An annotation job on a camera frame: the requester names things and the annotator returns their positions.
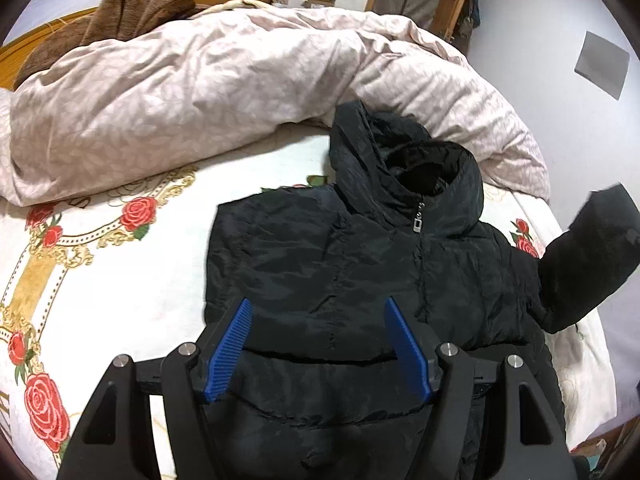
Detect white rose-print bed sheet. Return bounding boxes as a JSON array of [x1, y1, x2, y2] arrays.
[[0, 124, 617, 480]]

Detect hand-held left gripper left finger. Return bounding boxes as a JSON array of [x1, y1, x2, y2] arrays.
[[57, 298, 253, 480]]

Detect hanging dark clothes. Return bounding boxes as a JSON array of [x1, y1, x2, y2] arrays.
[[452, 0, 482, 54]]

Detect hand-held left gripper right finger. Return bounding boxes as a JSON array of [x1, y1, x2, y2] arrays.
[[383, 296, 581, 480]]

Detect black hooded puffer jacket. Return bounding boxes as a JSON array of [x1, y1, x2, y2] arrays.
[[202, 100, 640, 480]]

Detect grey wall sheet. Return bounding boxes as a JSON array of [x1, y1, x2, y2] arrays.
[[574, 31, 630, 101]]

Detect wooden headboard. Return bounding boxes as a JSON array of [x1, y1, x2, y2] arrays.
[[0, 7, 101, 92]]

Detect pink leaf-print duvet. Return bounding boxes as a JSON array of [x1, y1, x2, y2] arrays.
[[0, 7, 551, 207]]

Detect brown fleece blanket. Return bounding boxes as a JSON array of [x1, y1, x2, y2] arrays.
[[14, 0, 211, 91]]

